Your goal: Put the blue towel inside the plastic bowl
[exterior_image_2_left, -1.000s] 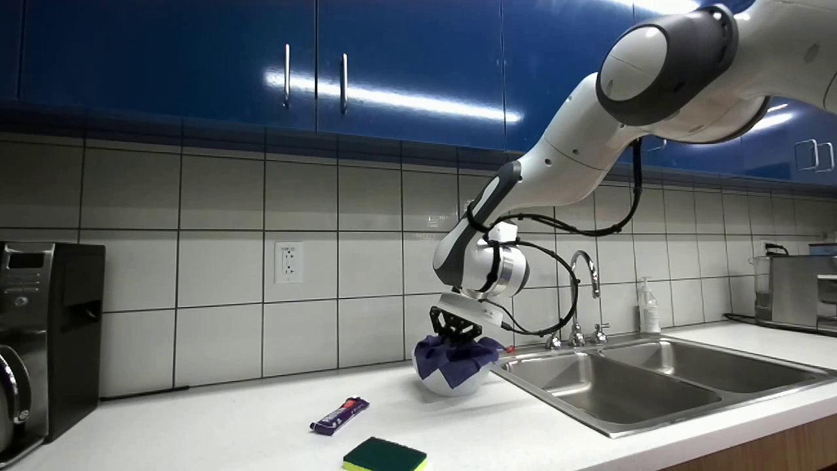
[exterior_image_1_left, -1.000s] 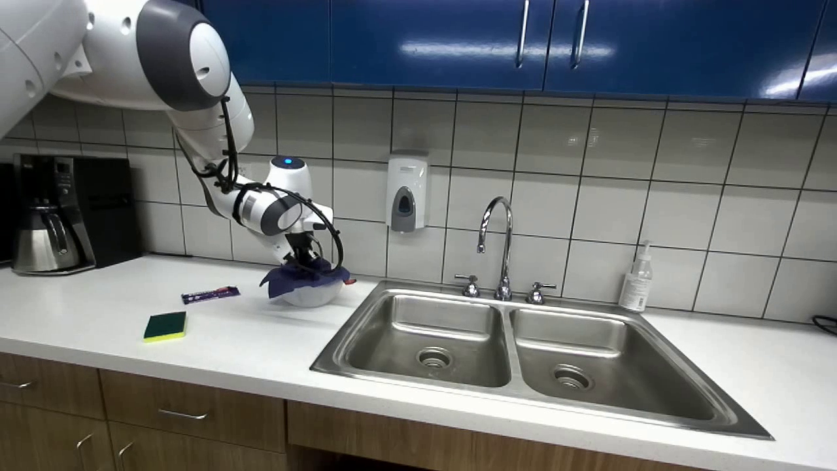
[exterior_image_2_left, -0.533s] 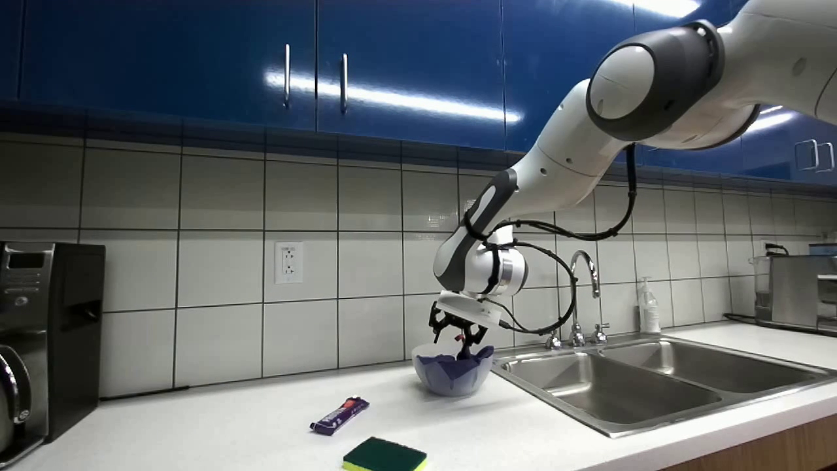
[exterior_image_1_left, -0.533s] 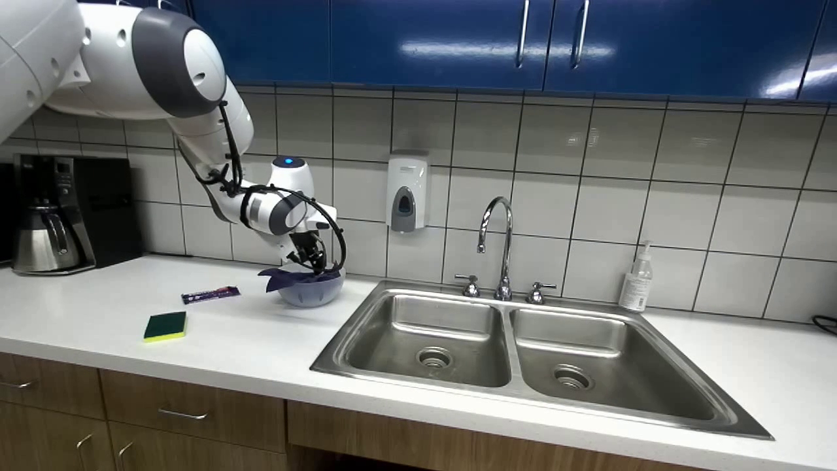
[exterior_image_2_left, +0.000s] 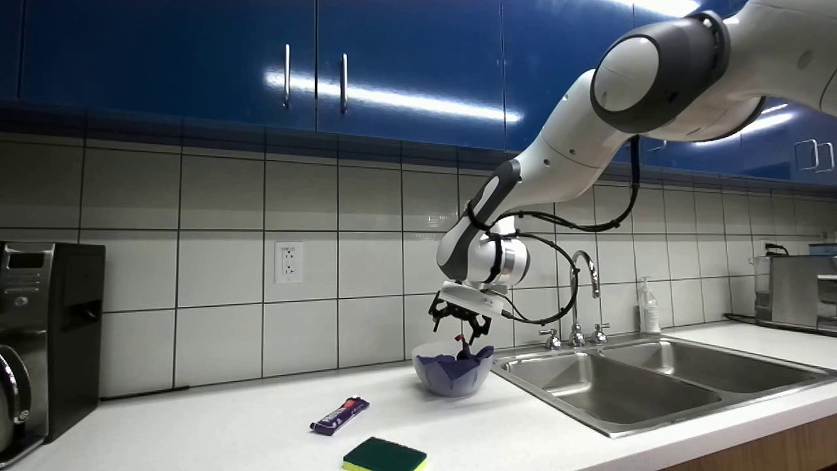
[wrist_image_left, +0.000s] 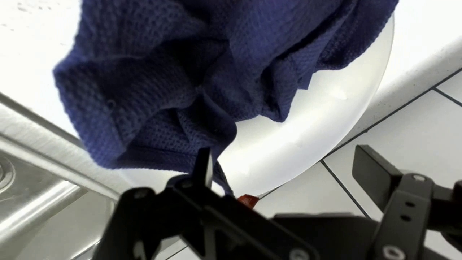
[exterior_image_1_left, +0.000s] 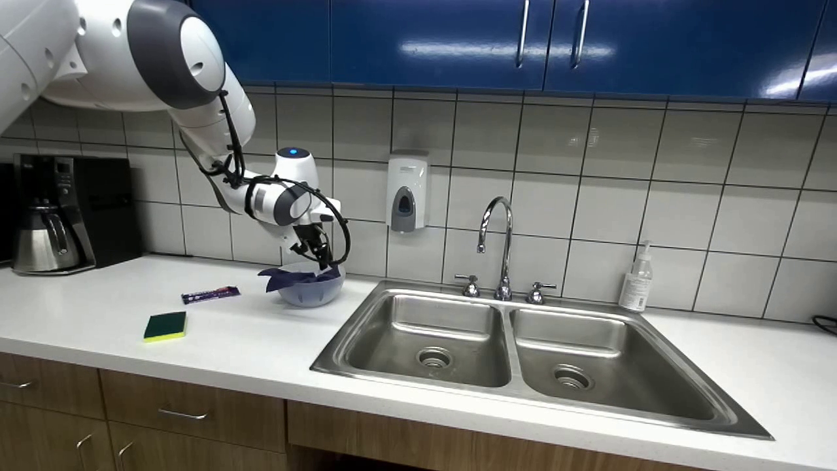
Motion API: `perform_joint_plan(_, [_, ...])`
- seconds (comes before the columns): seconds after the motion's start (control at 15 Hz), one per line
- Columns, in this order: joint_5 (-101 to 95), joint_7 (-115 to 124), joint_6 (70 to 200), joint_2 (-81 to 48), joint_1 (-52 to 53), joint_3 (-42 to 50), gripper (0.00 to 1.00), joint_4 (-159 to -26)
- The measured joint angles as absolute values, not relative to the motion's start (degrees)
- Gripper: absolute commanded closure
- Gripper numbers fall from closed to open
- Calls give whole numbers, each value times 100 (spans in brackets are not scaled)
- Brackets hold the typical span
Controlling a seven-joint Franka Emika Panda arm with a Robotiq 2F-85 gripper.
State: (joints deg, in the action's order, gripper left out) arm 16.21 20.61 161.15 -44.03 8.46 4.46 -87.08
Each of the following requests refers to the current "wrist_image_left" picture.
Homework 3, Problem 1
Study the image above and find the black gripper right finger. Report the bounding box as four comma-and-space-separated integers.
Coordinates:
353, 143, 462, 260

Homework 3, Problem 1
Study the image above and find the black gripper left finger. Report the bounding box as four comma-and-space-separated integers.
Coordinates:
92, 146, 323, 260

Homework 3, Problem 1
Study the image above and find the blue cloth towel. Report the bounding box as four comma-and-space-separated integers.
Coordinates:
53, 0, 401, 209

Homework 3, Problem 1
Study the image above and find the clear plastic bowl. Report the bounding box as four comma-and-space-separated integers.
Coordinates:
120, 13, 398, 199

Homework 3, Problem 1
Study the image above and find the stainless steel double sink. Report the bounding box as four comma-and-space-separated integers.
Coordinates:
0, 91, 193, 260

